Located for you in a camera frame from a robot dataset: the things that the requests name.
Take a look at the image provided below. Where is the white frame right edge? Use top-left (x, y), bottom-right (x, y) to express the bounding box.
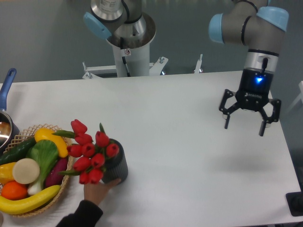
top-left (282, 81), bottom-right (303, 119)

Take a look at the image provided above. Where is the red tulip bouquet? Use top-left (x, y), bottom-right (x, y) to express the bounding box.
top-left (53, 119), bottom-right (122, 184)

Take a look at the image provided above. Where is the person hand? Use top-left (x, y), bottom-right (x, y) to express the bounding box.
top-left (84, 178), bottom-right (121, 206)

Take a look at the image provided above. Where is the blue handled saucepan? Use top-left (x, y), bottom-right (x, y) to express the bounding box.
top-left (0, 68), bottom-right (19, 155)

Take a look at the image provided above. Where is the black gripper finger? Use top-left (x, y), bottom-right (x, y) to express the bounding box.
top-left (258, 98), bottom-right (282, 137)
top-left (218, 88), bottom-right (241, 130)

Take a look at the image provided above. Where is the woven wicker basket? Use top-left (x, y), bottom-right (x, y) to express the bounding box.
top-left (0, 123), bottom-right (75, 218)

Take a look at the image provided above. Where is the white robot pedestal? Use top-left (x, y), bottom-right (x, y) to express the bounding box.
top-left (82, 13), bottom-right (204, 80)

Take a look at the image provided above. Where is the black sleeved forearm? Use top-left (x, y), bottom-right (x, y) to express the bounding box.
top-left (56, 200), bottom-right (103, 227)

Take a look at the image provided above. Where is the green cucumber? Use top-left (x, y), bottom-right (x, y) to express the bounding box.
top-left (0, 138), bottom-right (36, 165)

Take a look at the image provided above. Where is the beige round disc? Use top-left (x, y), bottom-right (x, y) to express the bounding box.
top-left (12, 158), bottom-right (40, 184)

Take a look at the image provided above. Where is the dark grey ribbed vase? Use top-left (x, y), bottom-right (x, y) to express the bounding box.
top-left (102, 139), bottom-right (128, 184)

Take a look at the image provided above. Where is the yellow squash top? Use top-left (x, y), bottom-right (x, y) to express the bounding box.
top-left (34, 128), bottom-right (68, 158)

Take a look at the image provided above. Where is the yellow banana squash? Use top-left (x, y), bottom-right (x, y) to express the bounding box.
top-left (0, 185), bottom-right (61, 215)

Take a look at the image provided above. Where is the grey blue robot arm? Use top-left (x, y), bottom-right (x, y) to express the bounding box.
top-left (83, 0), bottom-right (289, 136)

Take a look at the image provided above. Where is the orange fruit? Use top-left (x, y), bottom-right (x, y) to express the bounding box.
top-left (1, 181), bottom-right (27, 201)

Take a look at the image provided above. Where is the yellow bell pepper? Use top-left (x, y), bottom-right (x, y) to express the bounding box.
top-left (0, 162), bottom-right (16, 185)

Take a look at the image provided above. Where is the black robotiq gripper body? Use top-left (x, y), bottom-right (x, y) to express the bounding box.
top-left (234, 69), bottom-right (275, 112)

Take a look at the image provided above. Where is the green bok choy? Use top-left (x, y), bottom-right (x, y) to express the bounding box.
top-left (27, 140), bottom-right (58, 196)

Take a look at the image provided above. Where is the black device table edge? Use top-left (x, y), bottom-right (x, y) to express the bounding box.
top-left (285, 192), bottom-right (303, 217)

